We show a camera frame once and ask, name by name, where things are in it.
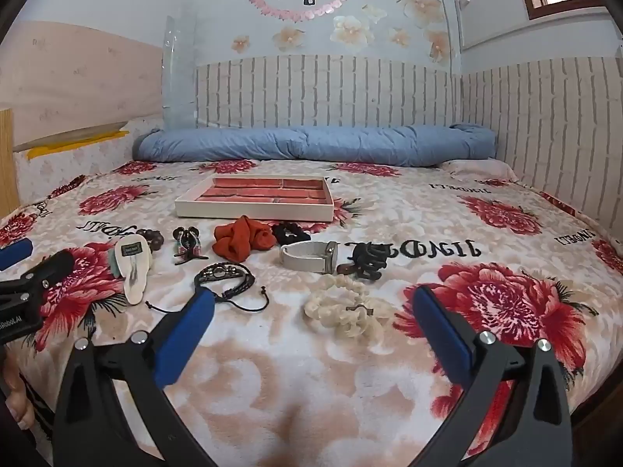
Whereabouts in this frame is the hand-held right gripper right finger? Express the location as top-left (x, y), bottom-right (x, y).
top-left (413, 286), bottom-right (572, 467)

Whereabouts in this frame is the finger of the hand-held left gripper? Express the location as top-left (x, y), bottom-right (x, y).
top-left (0, 249), bottom-right (76, 303)
top-left (0, 239), bottom-right (34, 271)

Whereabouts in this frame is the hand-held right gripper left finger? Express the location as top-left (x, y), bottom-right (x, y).
top-left (53, 287), bottom-right (217, 467)

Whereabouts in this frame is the black cord bracelet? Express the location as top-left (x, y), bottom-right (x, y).
top-left (145, 263), bottom-right (271, 313)

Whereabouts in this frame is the white oval accessory card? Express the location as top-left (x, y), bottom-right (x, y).
top-left (114, 234), bottom-right (153, 301)

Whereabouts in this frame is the brown wooden bead bracelet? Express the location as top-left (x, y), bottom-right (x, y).
top-left (136, 228), bottom-right (167, 254)

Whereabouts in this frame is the black hair claw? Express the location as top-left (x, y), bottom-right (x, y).
top-left (351, 242), bottom-right (391, 281)

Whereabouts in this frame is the cream braided scrunchie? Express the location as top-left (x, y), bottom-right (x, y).
top-left (304, 273), bottom-right (390, 339)

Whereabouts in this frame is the white strap wristwatch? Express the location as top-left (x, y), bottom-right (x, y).
top-left (280, 241), bottom-right (340, 274)

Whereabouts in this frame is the black scrunchie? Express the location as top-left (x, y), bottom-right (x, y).
top-left (271, 222), bottom-right (312, 245)

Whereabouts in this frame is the white tray with brick lining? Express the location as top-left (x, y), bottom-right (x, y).
top-left (175, 174), bottom-right (336, 221)

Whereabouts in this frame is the person's left hand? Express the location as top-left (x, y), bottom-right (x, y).
top-left (0, 355), bottom-right (36, 431)

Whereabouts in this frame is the wooden cabinet side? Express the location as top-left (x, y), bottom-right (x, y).
top-left (0, 109), bottom-right (21, 218)

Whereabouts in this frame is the colourful patterned hair clip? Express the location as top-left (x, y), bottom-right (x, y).
top-left (172, 226), bottom-right (210, 266)

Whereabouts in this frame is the orange scrunchie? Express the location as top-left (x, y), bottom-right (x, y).
top-left (213, 215), bottom-right (277, 260)

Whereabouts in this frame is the floral printed blanket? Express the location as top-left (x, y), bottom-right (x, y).
top-left (0, 158), bottom-right (623, 467)

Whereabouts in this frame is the yellow tape strip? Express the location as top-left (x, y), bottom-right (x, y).
top-left (26, 129), bottom-right (130, 160)

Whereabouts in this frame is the pink floral pillow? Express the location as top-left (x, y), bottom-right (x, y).
top-left (440, 158), bottom-right (519, 182)

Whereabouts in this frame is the pale wooden headboard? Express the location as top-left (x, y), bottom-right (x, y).
top-left (0, 22), bottom-right (164, 153)

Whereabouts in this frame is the blue rolled duvet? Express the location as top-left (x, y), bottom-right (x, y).
top-left (132, 123), bottom-right (498, 166)

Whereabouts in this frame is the clear plastic sheet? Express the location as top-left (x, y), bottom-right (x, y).
top-left (162, 16), bottom-right (198, 130)

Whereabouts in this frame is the group of flower wall decals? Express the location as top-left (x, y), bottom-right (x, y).
top-left (229, 0), bottom-right (454, 67)

